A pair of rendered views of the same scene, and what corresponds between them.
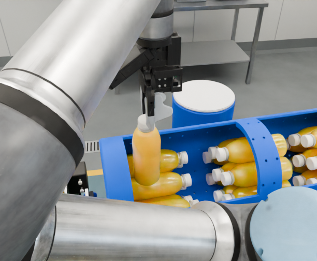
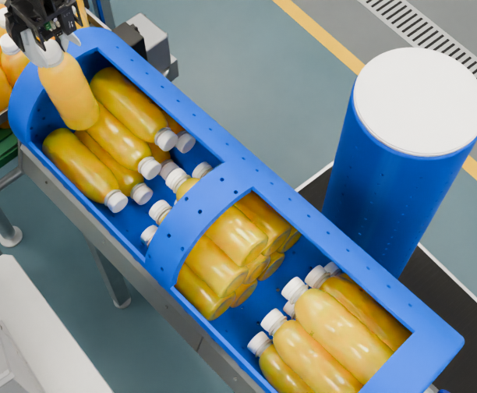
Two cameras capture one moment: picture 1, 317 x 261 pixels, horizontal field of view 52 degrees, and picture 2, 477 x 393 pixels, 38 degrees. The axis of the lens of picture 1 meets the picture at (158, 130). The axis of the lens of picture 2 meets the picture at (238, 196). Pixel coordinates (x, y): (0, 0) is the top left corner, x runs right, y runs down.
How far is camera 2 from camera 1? 1.00 m
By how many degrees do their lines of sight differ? 44
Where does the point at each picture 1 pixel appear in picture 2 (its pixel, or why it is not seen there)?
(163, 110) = (37, 54)
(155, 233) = not seen: outside the picture
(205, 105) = (382, 116)
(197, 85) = (443, 76)
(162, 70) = (20, 9)
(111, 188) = (17, 88)
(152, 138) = (45, 75)
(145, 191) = (92, 131)
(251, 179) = not seen: hidden behind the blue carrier
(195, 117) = (351, 118)
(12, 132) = not seen: outside the picture
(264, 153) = (175, 226)
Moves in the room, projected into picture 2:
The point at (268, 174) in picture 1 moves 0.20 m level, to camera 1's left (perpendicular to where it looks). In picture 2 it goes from (160, 252) to (107, 162)
